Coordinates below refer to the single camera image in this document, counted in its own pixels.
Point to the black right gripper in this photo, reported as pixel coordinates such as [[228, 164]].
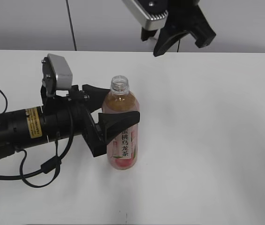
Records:
[[184, 17]]

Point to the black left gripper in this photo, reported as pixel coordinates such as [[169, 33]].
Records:
[[71, 115]]

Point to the peach oolong tea bottle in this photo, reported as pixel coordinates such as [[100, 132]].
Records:
[[122, 151]]

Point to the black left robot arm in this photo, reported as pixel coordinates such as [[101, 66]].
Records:
[[21, 129]]

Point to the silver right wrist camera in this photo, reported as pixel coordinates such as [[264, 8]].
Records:
[[151, 14]]

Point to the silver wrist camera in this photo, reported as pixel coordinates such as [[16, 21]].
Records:
[[57, 74], [151, 14]]

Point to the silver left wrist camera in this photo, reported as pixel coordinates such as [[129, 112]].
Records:
[[57, 74]]

